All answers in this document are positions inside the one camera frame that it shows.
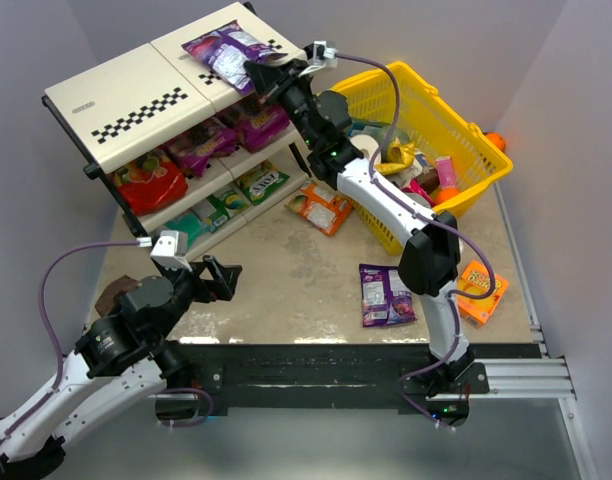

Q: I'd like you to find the purple candy bag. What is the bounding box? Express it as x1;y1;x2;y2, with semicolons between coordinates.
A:
359;264;417;328
181;20;286;95

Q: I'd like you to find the magenta grape candy bag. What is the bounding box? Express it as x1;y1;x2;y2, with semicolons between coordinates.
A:
217;93;290;153

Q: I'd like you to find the teal candy bag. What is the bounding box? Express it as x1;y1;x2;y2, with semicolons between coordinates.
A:
164;210;211;248

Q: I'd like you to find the green lime candy bag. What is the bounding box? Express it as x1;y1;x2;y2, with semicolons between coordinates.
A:
191;184;250;233

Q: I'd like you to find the green fruit candy bag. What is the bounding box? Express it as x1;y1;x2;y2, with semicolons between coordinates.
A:
235;160;290;205

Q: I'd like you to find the red fruit candy bag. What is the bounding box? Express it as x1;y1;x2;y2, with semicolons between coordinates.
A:
109;149;188;216

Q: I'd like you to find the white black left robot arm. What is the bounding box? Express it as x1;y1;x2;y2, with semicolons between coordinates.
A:
0;255;243;463

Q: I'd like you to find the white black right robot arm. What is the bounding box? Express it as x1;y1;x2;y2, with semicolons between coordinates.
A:
244;60;474;383

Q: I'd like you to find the cream black tiered shelf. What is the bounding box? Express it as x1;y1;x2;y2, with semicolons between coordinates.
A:
42;2;305;237

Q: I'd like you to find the orange candy bag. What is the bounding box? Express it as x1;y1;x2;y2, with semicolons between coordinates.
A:
284;181;353;237

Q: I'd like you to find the green brown round tin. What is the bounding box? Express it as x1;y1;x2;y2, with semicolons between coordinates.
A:
95;275;139;317

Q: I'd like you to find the white toilet paper roll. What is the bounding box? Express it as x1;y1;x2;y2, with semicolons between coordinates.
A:
350;134;381;165

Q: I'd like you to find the gold foil bag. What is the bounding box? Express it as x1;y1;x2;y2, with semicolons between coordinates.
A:
375;138;416;176

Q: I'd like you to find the yellow plastic shopping basket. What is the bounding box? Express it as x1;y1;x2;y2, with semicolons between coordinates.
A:
332;61;513;268

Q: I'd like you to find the pink box in basket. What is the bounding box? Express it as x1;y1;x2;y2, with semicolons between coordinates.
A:
435;156;458;189

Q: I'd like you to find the orange fruit in basket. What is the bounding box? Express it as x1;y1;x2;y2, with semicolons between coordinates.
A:
434;187;460;206

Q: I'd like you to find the orange ball behind basket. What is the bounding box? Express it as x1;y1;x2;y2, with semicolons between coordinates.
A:
484;132;506;152

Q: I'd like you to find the orange sponge box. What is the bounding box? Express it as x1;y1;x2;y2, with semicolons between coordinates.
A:
455;259;511;329

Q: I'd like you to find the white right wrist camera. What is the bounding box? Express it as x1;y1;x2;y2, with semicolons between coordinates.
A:
301;40;338;76

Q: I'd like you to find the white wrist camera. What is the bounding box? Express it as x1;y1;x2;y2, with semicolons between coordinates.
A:
136;230;191;271
301;40;338;76

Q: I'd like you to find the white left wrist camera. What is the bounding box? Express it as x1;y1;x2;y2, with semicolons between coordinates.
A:
136;230;191;271

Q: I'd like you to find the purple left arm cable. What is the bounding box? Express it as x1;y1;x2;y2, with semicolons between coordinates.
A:
0;239;147;461

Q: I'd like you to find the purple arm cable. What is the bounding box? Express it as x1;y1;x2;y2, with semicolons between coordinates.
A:
0;239;147;461
333;49;497;426

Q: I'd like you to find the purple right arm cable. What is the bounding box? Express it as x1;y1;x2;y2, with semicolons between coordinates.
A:
333;49;497;426

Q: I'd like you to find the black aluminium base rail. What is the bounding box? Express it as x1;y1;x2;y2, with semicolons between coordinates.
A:
165;343;576;426

